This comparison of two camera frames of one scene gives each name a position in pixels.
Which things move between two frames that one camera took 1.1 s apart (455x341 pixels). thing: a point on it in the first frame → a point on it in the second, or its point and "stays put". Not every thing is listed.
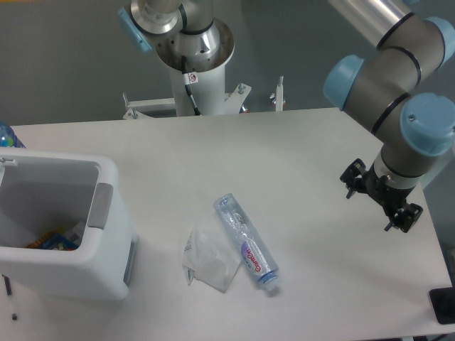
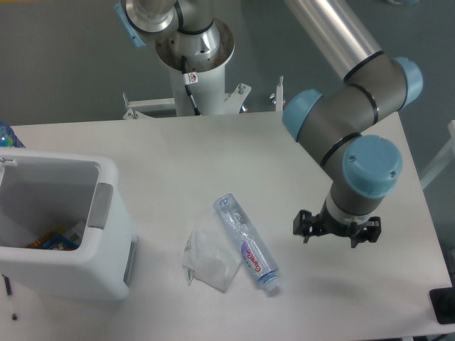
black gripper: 392,198 → 305,224
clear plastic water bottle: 257,258 stays put
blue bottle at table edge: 8,137 stays put
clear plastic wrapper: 210,257 stays put
